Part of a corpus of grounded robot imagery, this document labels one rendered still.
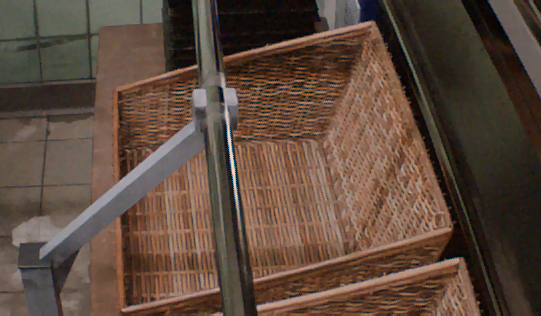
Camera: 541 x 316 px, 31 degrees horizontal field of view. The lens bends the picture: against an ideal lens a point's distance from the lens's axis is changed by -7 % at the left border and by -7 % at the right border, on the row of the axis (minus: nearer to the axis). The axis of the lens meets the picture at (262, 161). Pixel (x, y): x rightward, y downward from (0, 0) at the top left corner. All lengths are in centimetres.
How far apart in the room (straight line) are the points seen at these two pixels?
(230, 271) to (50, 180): 196
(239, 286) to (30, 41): 214
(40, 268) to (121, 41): 113
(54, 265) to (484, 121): 58
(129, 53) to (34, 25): 73
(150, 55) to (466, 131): 100
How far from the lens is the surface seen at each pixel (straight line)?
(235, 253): 91
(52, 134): 299
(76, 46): 296
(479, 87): 140
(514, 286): 122
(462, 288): 137
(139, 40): 229
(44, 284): 125
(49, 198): 277
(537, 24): 77
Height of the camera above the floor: 181
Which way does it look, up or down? 39 degrees down
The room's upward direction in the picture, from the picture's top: 2 degrees clockwise
